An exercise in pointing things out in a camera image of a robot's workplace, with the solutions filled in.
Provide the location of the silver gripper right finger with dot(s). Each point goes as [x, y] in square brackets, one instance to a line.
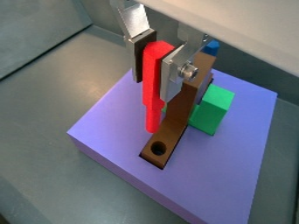
[177, 68]

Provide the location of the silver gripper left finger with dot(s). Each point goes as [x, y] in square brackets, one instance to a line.
[137, 33]

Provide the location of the red peg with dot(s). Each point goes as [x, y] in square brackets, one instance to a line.
[153, 53]

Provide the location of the purple base board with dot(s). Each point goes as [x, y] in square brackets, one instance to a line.
[208, 181]

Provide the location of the blue hexagonal peg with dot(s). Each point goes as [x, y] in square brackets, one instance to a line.
[211, 48]

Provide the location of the brown L-shaped block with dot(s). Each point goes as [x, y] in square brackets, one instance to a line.
[163, 141]

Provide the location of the right green block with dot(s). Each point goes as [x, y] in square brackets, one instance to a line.
[211, 110]

